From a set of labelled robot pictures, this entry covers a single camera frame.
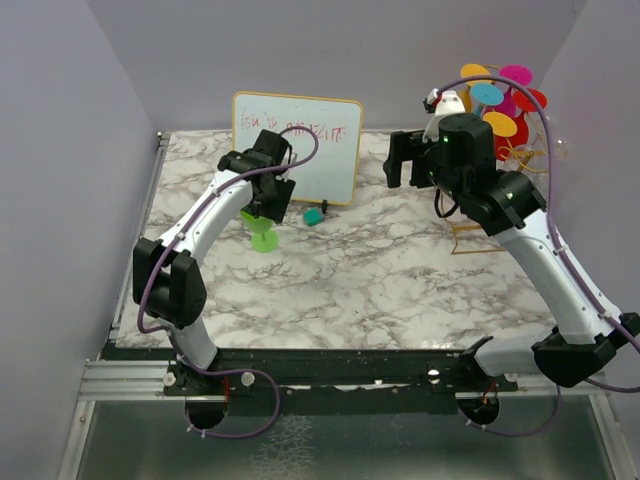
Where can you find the orange plastic wine glass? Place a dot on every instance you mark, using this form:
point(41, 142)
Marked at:
point(502, 125)

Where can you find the yellow plastic wine glass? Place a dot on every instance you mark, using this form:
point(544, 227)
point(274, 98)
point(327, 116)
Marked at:
point(469, 70)

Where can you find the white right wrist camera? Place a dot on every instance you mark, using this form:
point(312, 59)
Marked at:
point(439, 105)

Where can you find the yellow framed whiteboard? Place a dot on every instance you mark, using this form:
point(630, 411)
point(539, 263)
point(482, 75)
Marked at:
point(332, 134)

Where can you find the blue plastic wine glass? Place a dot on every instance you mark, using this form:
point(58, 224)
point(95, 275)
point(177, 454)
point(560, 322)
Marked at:
point(486, 95)

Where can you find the pink plastic wine glass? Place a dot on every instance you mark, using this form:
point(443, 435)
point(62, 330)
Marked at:
point(519, 74)

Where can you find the teal whiteboard eraser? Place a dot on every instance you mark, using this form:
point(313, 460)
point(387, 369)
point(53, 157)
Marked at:
point(313, 217)

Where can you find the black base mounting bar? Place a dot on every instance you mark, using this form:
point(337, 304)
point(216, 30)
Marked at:
point(256, 382)

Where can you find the gold wire wine glass rack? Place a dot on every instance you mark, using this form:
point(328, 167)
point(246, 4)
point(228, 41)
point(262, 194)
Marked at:
point(509, 196)

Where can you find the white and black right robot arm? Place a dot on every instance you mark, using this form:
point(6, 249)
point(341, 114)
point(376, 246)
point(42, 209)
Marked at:
point(460, 162)

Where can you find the green plastic wine glass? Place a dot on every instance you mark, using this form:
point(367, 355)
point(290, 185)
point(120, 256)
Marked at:
point(263, 238)

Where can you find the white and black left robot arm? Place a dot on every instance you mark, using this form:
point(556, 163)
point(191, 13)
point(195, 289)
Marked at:
point(167, 283)

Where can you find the red plastic wine glass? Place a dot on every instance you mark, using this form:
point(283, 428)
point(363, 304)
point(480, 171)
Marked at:
point(504, 146)

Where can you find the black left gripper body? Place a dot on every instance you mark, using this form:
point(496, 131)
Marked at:
point(273, 203)

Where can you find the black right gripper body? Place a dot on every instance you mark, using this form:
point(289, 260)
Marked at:
point(427, 169)

